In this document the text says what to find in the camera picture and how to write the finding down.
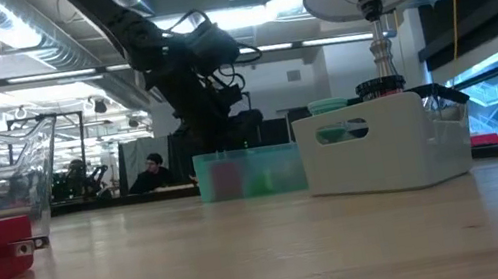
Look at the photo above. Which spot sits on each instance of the teal hourglass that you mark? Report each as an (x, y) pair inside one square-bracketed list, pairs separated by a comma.
[(327, 105)]

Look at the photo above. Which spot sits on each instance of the black partition curtain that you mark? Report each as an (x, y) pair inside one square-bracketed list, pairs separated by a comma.
[(278, 129)]

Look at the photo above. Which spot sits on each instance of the black cap red hourglass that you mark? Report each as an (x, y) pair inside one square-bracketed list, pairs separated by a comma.
[(379, 86)]

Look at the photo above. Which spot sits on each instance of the grey partition curtain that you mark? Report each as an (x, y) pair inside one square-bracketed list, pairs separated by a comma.
[(135, 153)]

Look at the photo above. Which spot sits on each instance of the person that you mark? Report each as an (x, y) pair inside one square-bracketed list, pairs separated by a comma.
[(151, 178)]

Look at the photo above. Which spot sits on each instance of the green plug charger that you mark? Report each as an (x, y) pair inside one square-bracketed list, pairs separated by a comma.
[(262, 184)]

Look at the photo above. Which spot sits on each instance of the large glass window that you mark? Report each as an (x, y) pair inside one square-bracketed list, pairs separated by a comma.
[(491, 104)]

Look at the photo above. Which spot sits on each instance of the red cube charger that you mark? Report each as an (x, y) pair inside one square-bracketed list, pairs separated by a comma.
[(227, 181)]

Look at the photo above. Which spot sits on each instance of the bright ceiling light panel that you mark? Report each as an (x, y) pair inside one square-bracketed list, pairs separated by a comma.
[(258, 13)]

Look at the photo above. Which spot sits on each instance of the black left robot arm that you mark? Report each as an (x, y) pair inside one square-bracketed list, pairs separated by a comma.
[(128, 23)]

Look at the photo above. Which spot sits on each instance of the red box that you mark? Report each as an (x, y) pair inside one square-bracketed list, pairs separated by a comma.
[(485, 140)]

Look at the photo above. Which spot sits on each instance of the black background robot arm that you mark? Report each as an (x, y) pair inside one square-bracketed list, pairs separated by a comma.
[(78, 180)]

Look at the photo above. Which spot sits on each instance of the ceiling light strip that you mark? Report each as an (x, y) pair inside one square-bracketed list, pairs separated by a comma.
[(51, 76)]

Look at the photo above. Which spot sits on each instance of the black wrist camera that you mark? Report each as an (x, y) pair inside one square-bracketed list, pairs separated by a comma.
[(213, 44)]

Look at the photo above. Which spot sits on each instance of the green translucent tray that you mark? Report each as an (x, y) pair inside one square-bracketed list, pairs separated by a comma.
[(284, 169)]

